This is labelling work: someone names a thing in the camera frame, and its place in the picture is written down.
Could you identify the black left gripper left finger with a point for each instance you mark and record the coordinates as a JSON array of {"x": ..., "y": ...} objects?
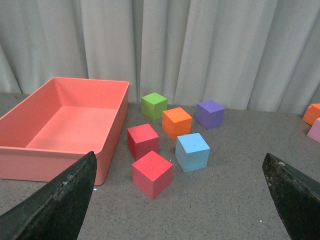
[{"x": 57, "y": 210}]

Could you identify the purple foam cube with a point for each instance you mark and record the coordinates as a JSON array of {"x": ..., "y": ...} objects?
[{"x": 209, "y": 114}]

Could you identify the green foam cube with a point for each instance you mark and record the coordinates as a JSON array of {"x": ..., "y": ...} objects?
[{"x": 153, "y": 105}]

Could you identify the pink foam cube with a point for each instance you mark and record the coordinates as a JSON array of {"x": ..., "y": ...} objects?
[{"x": 314, "y": 132}]

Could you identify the grey curtain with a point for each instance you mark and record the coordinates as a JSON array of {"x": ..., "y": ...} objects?
[{"x": 259, "y": 55}]

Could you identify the dark red foam cube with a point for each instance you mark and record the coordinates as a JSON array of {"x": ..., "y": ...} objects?
[{"x": 141, "y": 140}]

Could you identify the pink plastic bin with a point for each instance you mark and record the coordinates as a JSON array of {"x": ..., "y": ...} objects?
[{"x": 58, "y": 124}]

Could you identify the light blue foam cube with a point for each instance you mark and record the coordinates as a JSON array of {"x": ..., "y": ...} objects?
[{"x": 192, "y": 152}]

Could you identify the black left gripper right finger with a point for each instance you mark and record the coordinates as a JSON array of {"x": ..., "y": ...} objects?
[{"x": 296, "y": 197}]

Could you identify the orange foam cube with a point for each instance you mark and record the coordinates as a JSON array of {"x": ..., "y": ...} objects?
[
  {"x": 176, "y": 122},
  {"x": 312, "y": 113}
]

